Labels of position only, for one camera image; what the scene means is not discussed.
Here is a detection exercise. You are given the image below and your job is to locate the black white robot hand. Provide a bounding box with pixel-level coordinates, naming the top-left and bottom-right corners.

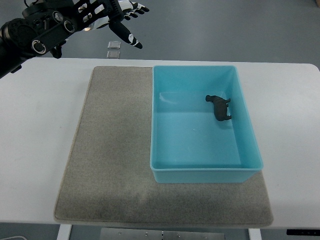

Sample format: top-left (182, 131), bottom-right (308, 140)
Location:
top-left (90, 0), bottom-right (150, 49)

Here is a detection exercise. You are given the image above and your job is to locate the brown toy hippo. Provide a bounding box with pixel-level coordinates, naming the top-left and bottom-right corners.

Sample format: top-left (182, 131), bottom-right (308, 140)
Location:
top-left (205, 95), bottom-right (232, 122)

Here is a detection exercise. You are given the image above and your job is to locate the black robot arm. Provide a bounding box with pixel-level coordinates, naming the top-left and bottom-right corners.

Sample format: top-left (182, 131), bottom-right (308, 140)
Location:
top-left (0, 0), bottom-right (124, 77)

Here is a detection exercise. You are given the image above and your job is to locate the blue plastic box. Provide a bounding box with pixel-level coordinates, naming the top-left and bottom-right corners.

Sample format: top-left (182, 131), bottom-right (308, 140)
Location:
top-left (150, 65), bottom-right (264, 184)

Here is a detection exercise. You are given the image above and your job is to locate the lower floor socket plate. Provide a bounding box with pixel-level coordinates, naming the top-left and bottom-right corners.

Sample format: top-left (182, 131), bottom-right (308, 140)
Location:
top-left (106, 50), bottom-right (121, 59)

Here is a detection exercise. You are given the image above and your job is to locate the grey felt mat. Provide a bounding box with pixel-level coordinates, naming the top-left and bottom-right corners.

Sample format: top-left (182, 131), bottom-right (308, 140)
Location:
top-left (54, 66), bottom-right (273, 228)

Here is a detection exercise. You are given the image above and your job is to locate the grey metal table crossbar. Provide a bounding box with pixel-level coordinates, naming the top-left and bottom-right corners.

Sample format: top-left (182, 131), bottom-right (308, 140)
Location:
top-left (99, 228), bottom-right (226, 240)

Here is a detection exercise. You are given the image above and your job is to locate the white left table leg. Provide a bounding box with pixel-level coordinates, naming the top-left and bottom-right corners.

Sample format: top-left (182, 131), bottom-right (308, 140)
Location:
top-left (56, 224), bottom-right (72, 240)

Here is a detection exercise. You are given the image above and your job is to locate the white table leg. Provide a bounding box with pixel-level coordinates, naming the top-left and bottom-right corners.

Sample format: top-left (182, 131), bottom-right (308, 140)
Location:
top-left (56, 224), bottom-right (72, 240)
top-left (248, 228), bottom-right (262, 240)

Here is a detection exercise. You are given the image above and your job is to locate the white right table leg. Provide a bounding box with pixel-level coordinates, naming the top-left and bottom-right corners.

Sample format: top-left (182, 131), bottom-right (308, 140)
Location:
top-left (248, 228), bottom-right (262, 240)

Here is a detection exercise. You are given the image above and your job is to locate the black table control panel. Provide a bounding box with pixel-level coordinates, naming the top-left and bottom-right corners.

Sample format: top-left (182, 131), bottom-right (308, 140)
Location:
top-left (286, 229), bottom-right (320, 237)

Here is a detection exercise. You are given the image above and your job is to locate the white cable on floor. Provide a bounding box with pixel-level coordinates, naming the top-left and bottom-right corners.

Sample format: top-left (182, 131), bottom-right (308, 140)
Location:
top-left (0, 234), bottom-right (26, 240)

